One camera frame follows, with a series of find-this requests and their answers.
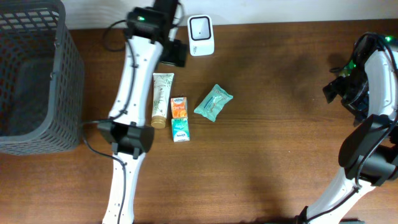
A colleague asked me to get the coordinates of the orange Kleenex tissue pack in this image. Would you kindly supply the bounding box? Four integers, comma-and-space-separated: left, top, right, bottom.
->
170, 97, 188, 119

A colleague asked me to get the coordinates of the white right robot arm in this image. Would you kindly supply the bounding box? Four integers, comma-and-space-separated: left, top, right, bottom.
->
294, 32, 397, 223

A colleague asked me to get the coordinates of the cream lotion tube gold cap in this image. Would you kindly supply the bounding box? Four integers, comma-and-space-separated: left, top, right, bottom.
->
151, 73, 174, 129

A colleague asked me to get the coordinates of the dark grey plastic basket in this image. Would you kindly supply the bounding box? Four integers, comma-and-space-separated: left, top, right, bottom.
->
1, 1, 85, 156

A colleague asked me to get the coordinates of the green lid glass jar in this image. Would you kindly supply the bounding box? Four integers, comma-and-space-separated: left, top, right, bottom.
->
338, 60, 356, 77

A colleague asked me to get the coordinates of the small teal tissue pack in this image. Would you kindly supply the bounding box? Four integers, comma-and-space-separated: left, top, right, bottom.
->
171, 118, 190, 142

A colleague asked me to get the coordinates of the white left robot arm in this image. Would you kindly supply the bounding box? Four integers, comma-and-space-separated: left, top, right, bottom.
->
98, 0, 187, 223

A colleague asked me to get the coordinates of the white barcode scanner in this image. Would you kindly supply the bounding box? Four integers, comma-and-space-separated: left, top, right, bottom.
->
187, 15, 215, 57

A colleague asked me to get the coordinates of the teal wet wipes pack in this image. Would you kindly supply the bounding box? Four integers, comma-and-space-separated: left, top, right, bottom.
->
194, 84, 233, 122

